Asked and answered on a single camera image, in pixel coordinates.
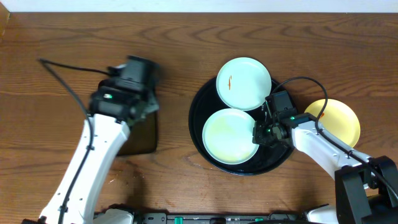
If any pale green plate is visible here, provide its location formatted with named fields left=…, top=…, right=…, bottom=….
left=202, top=108, right=259, bottom=165
left=216, top=57, right=272, bottom=111

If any yellow plate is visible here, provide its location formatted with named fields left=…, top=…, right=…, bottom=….
left=320, top=99, right=361, bottom=147

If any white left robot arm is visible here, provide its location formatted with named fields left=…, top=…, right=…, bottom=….
left=36, top=86, right=159, bottom=223

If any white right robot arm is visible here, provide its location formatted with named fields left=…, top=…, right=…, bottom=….
left=253, top=113, right=397, bottom=223

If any round black tray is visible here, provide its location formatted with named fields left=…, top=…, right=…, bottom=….
left=188, top=77, right=294, bottom=175

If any rectangular black water tray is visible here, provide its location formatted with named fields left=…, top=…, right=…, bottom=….
left=117, top=112, right=159, bottom=157

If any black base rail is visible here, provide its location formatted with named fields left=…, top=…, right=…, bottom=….
left=93, top=212, right=312, bottom=224

